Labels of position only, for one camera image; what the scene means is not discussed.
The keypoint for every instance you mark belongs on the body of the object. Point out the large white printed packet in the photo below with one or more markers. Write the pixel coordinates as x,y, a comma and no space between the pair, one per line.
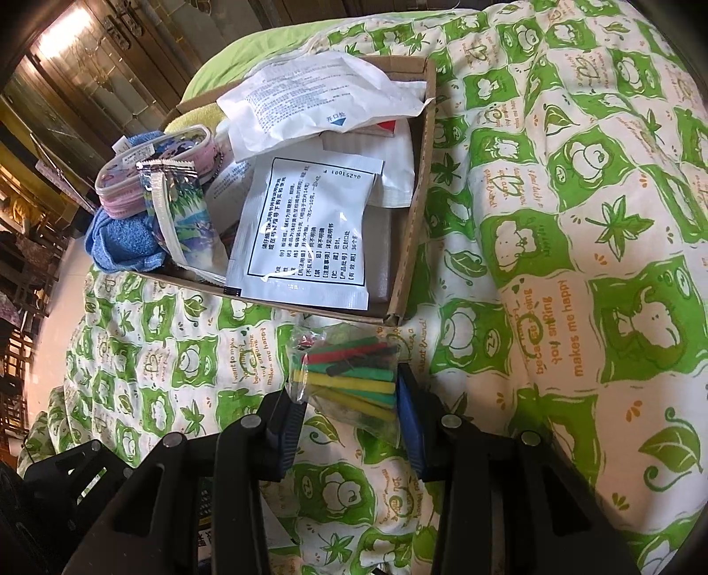
310,94

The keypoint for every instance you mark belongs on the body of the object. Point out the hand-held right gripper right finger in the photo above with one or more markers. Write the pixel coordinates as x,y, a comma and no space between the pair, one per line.
415,425

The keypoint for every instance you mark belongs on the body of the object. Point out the white sachet with black text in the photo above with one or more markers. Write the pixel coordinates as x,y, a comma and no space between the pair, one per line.
310,232

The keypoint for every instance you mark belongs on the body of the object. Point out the yellow cloth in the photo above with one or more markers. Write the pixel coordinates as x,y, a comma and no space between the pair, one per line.
199,116

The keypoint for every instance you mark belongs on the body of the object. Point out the plain green bedsheet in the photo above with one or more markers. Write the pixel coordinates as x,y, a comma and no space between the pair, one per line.
232,72

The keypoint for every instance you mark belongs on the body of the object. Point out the wooden cabinet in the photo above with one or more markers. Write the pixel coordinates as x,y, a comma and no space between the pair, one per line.
110,72

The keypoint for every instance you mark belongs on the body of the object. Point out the colourful snack packet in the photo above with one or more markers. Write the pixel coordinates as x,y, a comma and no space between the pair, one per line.
191,232

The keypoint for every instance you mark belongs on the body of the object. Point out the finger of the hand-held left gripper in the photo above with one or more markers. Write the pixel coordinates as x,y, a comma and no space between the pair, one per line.
55,475

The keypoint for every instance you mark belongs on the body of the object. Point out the green printed blanket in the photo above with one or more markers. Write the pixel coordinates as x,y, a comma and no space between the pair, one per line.
553,221

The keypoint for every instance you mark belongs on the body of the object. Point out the blue towel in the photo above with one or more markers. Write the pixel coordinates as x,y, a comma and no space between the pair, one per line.
121,243

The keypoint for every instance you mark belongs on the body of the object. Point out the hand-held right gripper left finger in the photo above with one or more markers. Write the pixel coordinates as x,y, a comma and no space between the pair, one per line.
279,442

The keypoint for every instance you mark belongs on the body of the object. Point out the dark wooden furniture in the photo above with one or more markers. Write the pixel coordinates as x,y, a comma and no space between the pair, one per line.
22,287

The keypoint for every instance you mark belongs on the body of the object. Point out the pink zip pouch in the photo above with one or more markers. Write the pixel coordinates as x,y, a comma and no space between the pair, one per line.
121,177

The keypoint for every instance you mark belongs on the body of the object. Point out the cardboard box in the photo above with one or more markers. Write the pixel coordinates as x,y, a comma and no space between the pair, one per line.
406,238

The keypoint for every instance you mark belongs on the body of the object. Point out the red label white plastic bag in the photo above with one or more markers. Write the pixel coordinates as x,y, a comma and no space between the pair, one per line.
395,166

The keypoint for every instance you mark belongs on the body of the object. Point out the bag of thick coloured sticks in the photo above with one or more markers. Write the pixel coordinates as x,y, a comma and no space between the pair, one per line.
354,381

